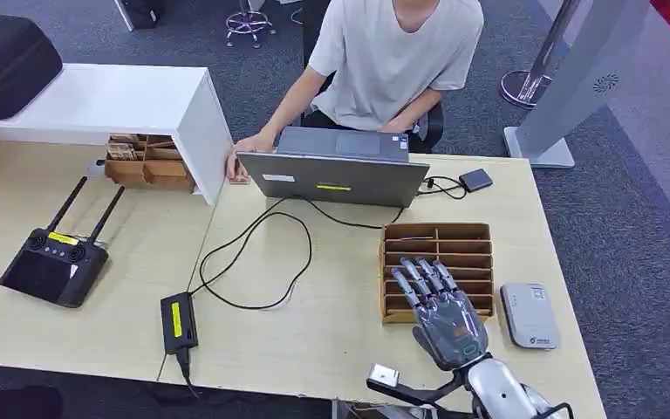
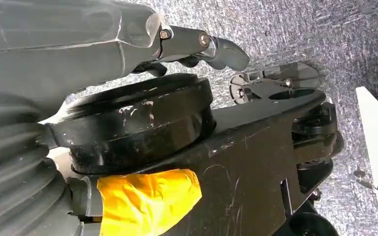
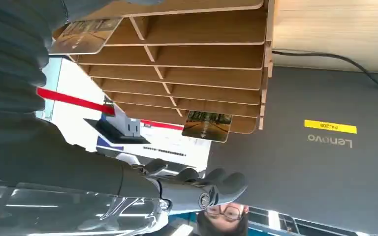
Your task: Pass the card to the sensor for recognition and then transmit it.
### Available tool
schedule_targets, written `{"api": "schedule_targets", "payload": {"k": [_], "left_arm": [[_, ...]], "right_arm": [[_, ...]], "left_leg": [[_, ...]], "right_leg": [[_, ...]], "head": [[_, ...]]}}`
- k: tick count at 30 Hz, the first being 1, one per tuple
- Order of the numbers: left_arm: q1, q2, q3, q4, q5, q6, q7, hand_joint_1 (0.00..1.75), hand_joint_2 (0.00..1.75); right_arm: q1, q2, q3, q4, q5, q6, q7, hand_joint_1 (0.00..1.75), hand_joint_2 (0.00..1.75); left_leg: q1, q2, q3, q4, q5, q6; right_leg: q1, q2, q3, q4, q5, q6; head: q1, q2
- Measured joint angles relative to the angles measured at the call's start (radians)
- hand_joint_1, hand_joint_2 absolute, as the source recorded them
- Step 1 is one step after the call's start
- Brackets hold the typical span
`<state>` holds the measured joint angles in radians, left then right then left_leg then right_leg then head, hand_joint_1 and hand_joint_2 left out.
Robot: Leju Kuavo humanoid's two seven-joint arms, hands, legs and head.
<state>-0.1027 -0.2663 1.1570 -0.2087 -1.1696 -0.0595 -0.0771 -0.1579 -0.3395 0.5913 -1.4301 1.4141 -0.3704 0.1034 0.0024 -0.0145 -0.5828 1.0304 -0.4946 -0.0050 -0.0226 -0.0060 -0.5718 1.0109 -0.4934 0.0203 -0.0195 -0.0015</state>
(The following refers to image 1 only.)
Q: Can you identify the flat grey card reader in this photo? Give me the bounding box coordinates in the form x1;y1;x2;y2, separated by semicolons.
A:
499;282;562;351

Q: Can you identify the grey metal frame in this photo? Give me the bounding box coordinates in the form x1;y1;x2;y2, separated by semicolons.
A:
332;399;432;419

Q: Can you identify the black remote controller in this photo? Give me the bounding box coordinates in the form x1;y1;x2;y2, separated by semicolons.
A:
0;175;126;309

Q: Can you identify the person's left hand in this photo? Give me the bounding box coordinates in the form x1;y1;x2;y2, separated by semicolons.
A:
378;115;414;135

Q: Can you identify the chrome stool base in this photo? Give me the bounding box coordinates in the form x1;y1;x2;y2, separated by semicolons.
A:
225;0;276;49

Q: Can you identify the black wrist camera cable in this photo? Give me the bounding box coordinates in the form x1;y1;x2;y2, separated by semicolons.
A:
366;373;576;419

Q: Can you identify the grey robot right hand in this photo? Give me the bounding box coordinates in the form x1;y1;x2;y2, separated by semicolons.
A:
389;257;491;373

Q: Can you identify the wooden organiser box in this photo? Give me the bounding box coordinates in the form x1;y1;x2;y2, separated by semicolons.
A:
103;134;196;194

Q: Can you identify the black power adapter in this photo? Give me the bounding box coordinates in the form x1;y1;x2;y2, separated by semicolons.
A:
160;292;200;355

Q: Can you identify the black laptop power cable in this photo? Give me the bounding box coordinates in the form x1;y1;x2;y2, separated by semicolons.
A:
188;196;407;312

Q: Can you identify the slotted wooden card box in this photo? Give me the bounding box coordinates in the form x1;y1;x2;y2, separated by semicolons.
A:
379;222;496;325

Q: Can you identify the stack of cards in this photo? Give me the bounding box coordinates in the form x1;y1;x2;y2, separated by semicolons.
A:
106;141;139;162

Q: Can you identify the silver kiosk stand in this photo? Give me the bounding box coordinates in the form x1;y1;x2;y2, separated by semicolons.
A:
503;0;653;170

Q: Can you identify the grey laptop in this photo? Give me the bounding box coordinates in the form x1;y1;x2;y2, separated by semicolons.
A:
235;126;432;210

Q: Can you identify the black external drive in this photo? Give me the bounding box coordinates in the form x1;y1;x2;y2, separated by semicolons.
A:
457;168;495;194

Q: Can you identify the black case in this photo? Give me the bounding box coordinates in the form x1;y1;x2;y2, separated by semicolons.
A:
0;11;65;127

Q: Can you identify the black drive cable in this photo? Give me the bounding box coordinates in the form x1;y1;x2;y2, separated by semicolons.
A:
417;175;468;202

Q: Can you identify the person's right hand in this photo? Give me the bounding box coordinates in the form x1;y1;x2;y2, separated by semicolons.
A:
225;131;278;182

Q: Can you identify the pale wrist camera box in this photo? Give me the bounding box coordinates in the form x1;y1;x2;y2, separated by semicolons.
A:
367;362;400;389

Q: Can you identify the black mains cord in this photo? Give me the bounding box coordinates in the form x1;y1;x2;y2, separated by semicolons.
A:
174;347;201;400

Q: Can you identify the black box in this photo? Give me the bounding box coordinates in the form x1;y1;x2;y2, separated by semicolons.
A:
120;0;167;30

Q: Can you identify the white panel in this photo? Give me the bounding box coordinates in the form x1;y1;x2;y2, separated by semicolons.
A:
113;0;139;32

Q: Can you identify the person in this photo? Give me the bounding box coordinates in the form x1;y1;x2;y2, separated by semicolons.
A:
225;0;485;183

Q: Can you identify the chrome stanchion post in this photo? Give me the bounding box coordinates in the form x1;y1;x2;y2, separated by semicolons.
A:
499;0;583;111

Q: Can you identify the white desk shelf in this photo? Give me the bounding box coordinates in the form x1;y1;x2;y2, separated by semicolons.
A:
0;62;235;206

